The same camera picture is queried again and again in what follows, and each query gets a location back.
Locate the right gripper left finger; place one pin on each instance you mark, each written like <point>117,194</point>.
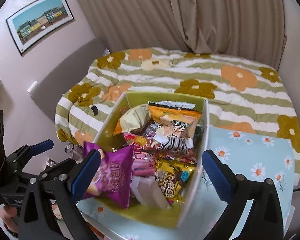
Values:
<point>37,220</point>

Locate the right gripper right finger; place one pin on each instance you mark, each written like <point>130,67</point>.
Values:
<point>265,216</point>

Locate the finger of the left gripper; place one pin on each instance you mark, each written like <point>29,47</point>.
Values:
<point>41,147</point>

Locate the yellow chocolate snack bag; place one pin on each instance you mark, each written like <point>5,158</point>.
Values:
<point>172,178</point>

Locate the purple potato chip bag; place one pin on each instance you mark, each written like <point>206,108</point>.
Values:
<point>114,175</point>

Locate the orange red chip bag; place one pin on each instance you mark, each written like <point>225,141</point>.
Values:
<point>174,127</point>

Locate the orange cream snack bag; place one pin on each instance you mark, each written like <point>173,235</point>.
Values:
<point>134,120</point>

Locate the pink milk snack pack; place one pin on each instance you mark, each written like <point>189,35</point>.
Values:
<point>143,164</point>

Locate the person left hand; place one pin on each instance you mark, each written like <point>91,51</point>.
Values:
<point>7,214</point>

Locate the blue daisy tablecloth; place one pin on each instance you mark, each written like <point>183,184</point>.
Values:
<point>254,156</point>

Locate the green cardboard box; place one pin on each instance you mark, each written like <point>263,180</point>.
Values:
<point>168,218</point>

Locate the grey headboard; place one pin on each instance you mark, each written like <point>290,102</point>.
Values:
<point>68,73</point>

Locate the floral striped quilt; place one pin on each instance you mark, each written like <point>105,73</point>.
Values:
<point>243,95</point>

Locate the framed town picture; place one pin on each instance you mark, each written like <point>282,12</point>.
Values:
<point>36,20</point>

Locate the beige curtain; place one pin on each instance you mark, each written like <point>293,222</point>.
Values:
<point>252,29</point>

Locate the white wall switch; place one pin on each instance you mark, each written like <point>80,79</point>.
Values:
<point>32,87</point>

